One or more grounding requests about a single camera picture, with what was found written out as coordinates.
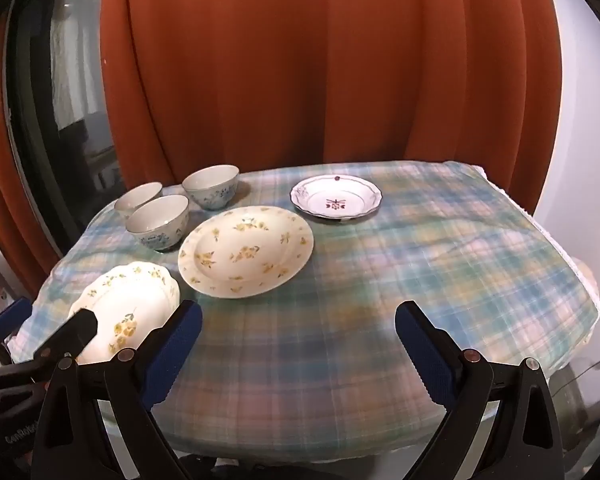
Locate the scalloped yellow floral plate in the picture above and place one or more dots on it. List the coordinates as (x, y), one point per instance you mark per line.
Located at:
(125, 300)

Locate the pastel plaid tablecloth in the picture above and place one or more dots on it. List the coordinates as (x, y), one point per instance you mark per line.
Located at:
(380, 260)

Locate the large round yellow floral plate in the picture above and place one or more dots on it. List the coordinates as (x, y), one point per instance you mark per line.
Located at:
(245, 255)

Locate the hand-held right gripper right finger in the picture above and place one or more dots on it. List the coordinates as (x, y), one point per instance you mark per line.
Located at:
(427, 355)

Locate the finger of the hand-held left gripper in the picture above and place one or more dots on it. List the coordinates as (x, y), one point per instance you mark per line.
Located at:
(10, 320)
(75, 332)

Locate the dark glass window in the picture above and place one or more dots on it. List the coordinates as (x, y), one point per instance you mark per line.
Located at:
(40, 110)

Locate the beige rounded cushion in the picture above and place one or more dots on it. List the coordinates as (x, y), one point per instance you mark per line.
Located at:
(587, 280)

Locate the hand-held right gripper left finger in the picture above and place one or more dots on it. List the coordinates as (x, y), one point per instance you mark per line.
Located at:
(177, 350)

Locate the white blue floral bowl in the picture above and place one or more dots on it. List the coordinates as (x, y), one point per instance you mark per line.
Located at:
(155, 215)
(210, 179)
(140, 194)

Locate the scalloped red motif plate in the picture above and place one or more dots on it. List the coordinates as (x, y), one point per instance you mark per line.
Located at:
(335, 199)

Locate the orange curtain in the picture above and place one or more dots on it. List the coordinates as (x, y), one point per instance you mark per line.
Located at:
(305, 60)
(0, 170)

